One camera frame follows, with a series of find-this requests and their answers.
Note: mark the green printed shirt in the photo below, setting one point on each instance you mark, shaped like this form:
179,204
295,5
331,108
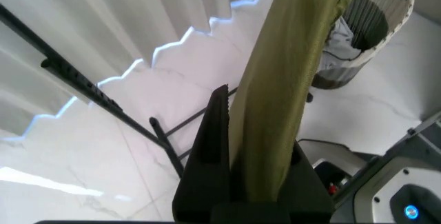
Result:
275,96

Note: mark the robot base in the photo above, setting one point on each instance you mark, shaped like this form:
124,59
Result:
379,182

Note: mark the white curtain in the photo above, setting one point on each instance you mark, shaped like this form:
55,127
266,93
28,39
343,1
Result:
86,17

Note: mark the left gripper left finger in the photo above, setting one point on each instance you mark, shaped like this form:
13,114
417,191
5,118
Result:
203,175

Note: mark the black clothes rack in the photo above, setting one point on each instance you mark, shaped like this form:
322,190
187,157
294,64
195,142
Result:
86,86

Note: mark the pale grey shorts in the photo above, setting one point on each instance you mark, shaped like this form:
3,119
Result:
339,45

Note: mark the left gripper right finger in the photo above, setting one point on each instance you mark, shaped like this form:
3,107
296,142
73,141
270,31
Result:
306,196

